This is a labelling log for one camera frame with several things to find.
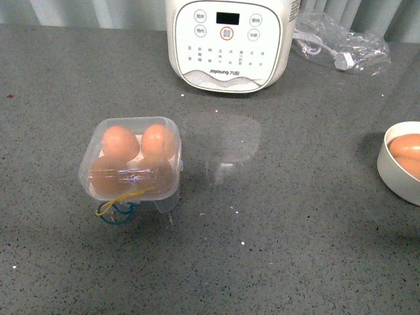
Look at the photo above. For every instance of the white bowl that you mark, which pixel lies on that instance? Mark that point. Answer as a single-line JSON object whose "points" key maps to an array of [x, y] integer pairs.
{"points": [[401, 182]]}

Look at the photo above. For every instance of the white Joyoung blender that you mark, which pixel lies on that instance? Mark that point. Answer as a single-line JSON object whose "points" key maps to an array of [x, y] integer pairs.
{"points": [[230, 46]]}

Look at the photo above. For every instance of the brown egg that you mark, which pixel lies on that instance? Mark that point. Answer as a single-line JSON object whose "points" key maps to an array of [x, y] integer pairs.
{"points": [[154, 175], [120, 142], [106, 176], [405, 146], [412, 166], [158, 141]]}

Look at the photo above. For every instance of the yellow rubber band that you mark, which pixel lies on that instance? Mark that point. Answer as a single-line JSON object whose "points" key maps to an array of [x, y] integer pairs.
{"points": [[106, 206]]}

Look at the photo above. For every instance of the brown egg front left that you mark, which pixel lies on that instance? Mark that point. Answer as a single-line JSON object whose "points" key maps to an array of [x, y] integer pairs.
{"points": [[412, 166]]}

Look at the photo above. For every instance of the clear plastic egg box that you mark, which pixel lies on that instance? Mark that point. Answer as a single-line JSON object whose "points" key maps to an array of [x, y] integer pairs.
{"points": [[132, 163]]}

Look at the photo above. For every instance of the blue rubber band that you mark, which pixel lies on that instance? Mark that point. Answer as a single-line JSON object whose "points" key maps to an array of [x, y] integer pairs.
{"points": [[115, 214]]}

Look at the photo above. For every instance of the clear plastic bag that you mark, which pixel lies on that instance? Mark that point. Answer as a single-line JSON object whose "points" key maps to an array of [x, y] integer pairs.
{"points": [[320, 39]]}

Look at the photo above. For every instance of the brown egg in box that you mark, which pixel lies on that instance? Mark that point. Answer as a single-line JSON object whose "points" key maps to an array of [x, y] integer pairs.
{"points": [[120, 142], [158, 141], [106, 176]]}

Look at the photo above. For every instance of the brown egg front right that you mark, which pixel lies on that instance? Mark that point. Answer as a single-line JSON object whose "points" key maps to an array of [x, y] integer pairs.
{"points": [[405, 146]]}

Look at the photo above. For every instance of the brown egg top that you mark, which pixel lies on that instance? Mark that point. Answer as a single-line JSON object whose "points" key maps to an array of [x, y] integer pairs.
{"points": [[154, 175]]}

